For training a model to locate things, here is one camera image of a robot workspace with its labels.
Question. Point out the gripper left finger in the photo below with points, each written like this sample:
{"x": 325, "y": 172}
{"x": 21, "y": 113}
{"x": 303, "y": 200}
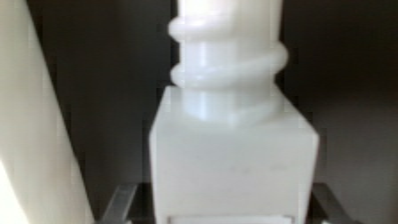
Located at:
{"x": 119, "y": 205}

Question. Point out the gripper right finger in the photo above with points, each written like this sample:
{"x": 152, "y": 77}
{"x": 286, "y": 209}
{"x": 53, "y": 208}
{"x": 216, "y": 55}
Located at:
{"x": 325, "y": 209}

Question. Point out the white leg front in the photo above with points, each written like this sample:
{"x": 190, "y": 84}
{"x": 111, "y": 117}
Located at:
{"x": 232, "y": 145}

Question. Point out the white obstacle fence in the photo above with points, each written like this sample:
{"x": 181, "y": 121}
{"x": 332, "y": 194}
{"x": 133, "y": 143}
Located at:
{"x": 42, "y": 197}

